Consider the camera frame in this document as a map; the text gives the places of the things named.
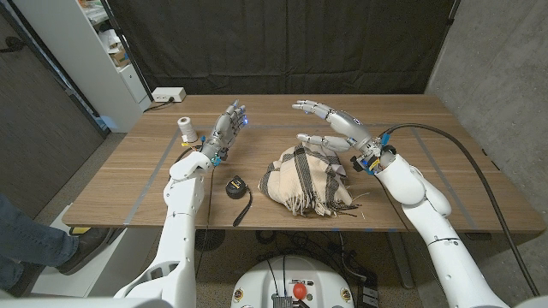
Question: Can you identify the black floor power strip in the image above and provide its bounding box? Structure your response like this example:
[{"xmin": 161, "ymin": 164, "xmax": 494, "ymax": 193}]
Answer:
[{"xmin": 356, "ymin": 268, "xmax": 381, "ymax": 308}]

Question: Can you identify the grey tape strip on table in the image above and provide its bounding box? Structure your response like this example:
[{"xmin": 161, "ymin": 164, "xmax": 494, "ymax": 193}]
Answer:
[
  {"xmin": 122, "ymin": 127, "xmax": 186, "ymax": 227},
  {"xmin": 409, "ymin": 127, "xmax": 480, "ymax": 231}
]

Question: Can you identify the white thread spool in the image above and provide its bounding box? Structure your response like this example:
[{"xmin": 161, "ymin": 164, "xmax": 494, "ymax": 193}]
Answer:
[{"xmin": 176, "ymin": 115, "xmax": 200, "ymax": 144}]

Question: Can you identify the cardboard box on shelf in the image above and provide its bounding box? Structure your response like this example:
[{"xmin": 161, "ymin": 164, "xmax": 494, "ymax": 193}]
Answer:
[{"xmin": 108, "ymin": 46, "xmax": 132, "ymax": 68}]

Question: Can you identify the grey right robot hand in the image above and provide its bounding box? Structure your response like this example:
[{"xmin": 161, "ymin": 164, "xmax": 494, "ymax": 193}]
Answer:
[{"xmin": 292, "ymin": 99, "xmax": 385, "ymax": 173}]

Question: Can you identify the white power strip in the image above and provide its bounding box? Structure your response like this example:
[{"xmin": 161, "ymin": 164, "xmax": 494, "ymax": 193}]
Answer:
[{"xmin": 152, "ymin": 86, "xmax": 188, "ymax": 104}]

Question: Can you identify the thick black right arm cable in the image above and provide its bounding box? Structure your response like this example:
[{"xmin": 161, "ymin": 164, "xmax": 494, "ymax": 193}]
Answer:
[{"xmin": 378, "ymin": 122, "xmax": 541, "ymax": 297}]

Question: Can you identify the black tape measure with strap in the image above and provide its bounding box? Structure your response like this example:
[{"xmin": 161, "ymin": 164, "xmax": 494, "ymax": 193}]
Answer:
[{"xmin": 225, "ymin": 175, "xmax": 254, "ymax": 228}]

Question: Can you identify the white robot torso base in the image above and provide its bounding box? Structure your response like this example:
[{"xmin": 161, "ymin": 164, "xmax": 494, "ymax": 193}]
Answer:
[{"xmin": 230, "ymin": 255, "xmax": 356, "ymax": 308}]

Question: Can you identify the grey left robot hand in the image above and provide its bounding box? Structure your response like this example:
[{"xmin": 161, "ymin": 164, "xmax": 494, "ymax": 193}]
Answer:
[{"xmin": 200, "ymin": 100, "xmax": 249, "ymax": 167}]

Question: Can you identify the dark wooden door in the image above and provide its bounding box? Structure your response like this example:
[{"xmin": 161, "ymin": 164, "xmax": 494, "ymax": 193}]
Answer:
[{"xmin": 0, "ymin": 8, "xmax": 109, "ymax": 220}]

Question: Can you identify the white storage cabinet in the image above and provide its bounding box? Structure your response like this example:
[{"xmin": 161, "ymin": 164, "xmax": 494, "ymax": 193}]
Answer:
[{"xmin": 12, "ymin": 0, "xmax": 152, "ymax": 134}]

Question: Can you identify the black fabric backdrop curtain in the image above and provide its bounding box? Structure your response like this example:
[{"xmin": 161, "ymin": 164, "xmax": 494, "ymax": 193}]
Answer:
[{"xmin": 106, "ymin": 0, "xmax": 457, "ymax": 96}]

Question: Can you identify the cream scarf with dark stripes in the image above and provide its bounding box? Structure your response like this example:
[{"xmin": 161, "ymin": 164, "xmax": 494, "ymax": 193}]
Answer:
[{"xmin": 258, "ymin": 143, "xmax": 372, "ymax": 218}]

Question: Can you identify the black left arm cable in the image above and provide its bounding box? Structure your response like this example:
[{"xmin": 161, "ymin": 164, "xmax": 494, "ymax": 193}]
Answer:
[{"xmin": 173, "ymin": 145, "xmax": 202, "ymax": 166}]

